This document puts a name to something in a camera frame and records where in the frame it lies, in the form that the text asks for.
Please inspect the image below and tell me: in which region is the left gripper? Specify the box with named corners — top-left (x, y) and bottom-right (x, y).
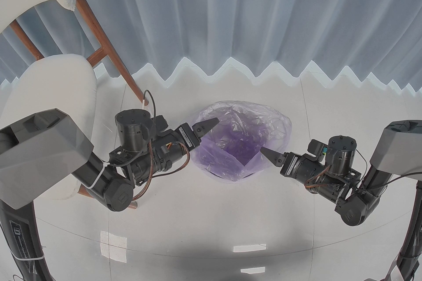
top-left (148, 122), bottom-right (202, 175)

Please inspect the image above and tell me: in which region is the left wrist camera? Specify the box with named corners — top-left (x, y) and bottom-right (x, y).
top-left (154, 114), bottom-right (169, 135)

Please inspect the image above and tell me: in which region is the black cable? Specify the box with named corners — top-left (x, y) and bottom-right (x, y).
top-left (143, 90), bottom-right (156, 129)

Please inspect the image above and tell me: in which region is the purple plastic bag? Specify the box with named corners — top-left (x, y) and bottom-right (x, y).
top-left (191, 101), bottom-right (293, 182)

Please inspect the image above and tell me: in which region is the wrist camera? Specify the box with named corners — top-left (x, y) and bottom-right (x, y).
top-left (307, 139), bottom-right (327, 162)
top-left (154, 114), bottom-right (169, 135)

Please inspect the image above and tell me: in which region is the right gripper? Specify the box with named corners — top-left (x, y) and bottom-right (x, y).
top-left (280, 152), bottom-right (326, 187)

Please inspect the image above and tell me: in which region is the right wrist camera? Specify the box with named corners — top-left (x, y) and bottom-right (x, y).
top-left (307, 139), bottom-right (327, 162)

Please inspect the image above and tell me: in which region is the white cushioned wooden chair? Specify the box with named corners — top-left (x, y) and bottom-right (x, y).
top-left (0, 0), bottom-right (150, 211)

